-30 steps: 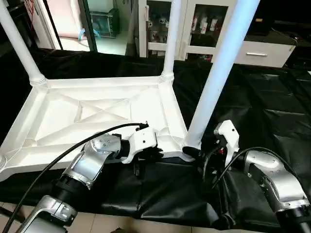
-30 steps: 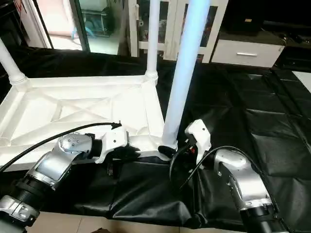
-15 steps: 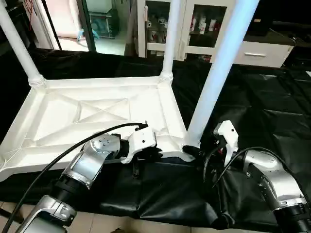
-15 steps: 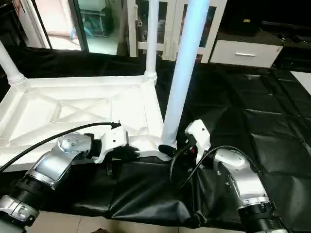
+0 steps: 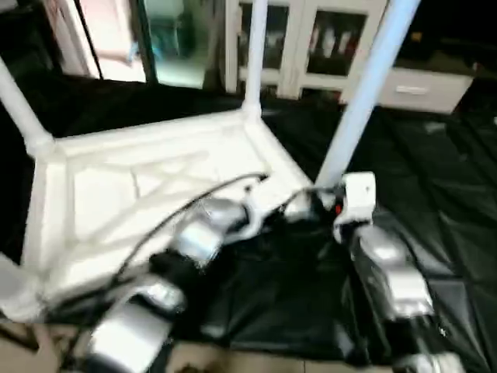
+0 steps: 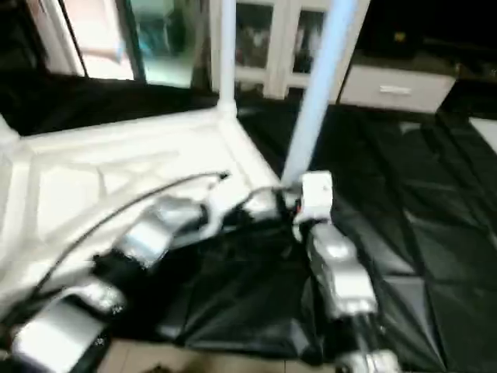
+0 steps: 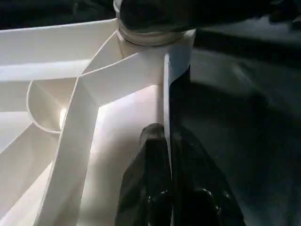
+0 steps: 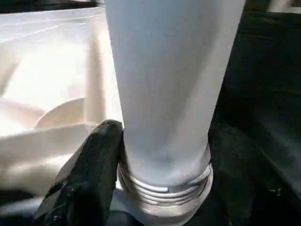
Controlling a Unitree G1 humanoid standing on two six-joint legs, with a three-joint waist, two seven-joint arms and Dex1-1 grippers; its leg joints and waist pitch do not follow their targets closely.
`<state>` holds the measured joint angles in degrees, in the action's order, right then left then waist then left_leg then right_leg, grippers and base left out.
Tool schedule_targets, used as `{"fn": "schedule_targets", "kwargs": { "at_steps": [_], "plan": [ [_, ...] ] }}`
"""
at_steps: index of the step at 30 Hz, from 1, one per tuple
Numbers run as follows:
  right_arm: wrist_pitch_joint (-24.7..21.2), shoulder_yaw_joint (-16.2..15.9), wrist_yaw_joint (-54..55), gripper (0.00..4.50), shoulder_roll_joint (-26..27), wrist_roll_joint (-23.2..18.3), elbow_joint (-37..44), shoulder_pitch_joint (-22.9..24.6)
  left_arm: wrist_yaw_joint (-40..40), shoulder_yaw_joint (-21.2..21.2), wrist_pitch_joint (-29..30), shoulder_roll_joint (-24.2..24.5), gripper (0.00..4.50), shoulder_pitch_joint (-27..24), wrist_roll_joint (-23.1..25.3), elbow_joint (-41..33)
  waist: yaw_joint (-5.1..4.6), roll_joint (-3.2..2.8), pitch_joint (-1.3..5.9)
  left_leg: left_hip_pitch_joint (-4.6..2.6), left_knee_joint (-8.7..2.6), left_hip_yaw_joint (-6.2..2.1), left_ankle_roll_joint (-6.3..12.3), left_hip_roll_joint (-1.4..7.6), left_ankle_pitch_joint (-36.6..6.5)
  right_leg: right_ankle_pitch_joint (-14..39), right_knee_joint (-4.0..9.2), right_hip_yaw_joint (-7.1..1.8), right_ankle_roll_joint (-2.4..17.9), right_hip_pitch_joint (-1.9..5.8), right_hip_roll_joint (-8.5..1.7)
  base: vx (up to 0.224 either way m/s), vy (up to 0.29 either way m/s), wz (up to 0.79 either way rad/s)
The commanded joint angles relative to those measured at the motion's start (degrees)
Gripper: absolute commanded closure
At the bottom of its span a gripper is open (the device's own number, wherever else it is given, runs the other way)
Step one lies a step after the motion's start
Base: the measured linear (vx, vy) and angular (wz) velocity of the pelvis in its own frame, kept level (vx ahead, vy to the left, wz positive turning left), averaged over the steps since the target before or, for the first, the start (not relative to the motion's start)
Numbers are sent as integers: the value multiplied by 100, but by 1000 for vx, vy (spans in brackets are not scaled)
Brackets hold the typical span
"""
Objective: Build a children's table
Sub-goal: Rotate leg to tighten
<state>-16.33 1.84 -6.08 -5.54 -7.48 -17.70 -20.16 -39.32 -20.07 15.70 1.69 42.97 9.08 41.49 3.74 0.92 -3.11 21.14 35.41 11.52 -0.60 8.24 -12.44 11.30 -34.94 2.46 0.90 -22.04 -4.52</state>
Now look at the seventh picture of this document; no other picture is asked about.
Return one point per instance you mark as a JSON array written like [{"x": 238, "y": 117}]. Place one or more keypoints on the white plastic table top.
[{"x": 70, "y": 94}]

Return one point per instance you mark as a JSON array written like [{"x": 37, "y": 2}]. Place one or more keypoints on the white plastic table leg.
[{"x": 146, "y": 37}]

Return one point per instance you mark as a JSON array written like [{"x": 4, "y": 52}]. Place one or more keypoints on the black table mat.
[{"x": 244, "y": 132}]

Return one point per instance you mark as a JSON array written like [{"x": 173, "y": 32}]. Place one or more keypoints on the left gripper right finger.
[{"x": 202, "y": 193}]

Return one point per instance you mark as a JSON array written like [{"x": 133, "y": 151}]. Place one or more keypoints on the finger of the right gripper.
[{"x": 164, "y": 14}]

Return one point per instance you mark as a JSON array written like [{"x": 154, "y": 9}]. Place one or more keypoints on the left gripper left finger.
[{"x": 143, "y": 188}]

